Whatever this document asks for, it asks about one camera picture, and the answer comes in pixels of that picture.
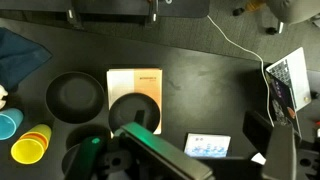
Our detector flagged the black perforated mount board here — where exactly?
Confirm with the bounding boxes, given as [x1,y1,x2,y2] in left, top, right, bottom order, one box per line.
[71,0,211,19]

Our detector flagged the brown hardcover book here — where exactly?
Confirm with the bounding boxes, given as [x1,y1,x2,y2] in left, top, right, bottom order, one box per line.
[106,68,164,136]

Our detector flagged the grey office chair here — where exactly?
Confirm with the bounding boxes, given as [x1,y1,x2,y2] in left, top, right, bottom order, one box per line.
[231,0,320,36]

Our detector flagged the small black bowl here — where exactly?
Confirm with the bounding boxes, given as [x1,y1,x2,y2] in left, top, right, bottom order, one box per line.
[108,92,162,134]

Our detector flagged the yellow orange object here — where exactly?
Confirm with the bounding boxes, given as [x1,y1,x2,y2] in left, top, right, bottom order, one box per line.
[244,0,267,12]

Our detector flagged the blue plastic cup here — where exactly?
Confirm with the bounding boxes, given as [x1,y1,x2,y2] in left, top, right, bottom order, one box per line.
[0,107,25,141]

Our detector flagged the orange plastic cup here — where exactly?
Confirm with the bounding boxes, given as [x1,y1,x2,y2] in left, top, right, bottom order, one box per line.
[19,130,49,149]

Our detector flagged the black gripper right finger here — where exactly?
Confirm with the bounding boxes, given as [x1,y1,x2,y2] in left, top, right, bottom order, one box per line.
[242,110,298,180]

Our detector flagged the yellow plastic cup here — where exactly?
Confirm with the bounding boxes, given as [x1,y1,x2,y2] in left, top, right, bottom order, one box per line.
[10,137,46,165]
[28,123,53,143]

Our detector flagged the large black bowl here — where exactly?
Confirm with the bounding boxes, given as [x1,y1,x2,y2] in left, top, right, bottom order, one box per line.
[45,70,106,125]

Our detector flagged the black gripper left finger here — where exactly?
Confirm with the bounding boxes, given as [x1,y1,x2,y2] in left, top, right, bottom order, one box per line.
[114,109,214,180]

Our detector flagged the dark blue cloth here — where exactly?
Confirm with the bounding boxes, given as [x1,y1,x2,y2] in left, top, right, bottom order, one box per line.
[0,27,54,91]

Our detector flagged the blue and white book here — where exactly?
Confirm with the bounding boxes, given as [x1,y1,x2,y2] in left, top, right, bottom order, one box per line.
[183,132,232,158]

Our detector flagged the silver laptop with stickers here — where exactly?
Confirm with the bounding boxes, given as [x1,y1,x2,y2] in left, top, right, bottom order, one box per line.
[264,46,313,138]

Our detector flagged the white cable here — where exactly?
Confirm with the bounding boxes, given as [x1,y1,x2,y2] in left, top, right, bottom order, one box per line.
[206,14,276,128]

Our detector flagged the peach cloth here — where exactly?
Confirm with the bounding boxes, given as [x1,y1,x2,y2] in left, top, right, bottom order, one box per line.
[0,84,9,110]

